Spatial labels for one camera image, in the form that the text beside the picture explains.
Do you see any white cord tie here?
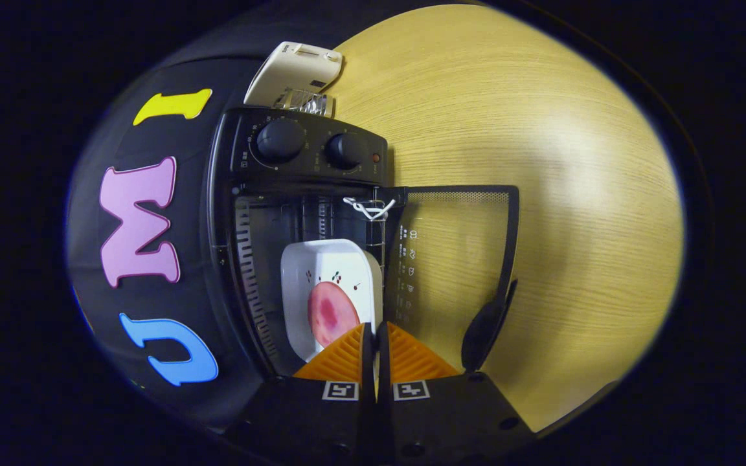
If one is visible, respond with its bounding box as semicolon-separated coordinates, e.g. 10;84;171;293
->
343;196;396;222

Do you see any white square plate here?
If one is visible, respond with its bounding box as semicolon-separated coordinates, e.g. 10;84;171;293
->
280;239;383;363

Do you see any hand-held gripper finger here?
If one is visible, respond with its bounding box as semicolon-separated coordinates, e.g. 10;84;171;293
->
227;322;377;466
376;320;536;466

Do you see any white toaster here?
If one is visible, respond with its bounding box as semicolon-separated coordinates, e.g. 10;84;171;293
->
243;41;343;108

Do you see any pink ham slice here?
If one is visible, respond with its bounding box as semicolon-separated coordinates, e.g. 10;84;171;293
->
308;281;361;348

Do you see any glass jar with stick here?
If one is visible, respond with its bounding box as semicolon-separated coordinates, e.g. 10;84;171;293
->
274;89;335;118

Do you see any black backdrop cloth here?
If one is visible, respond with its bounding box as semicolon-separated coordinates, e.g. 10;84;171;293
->
65;13;348;441

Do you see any black toaster oven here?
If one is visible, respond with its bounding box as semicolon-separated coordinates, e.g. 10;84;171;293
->
199;107;520;421

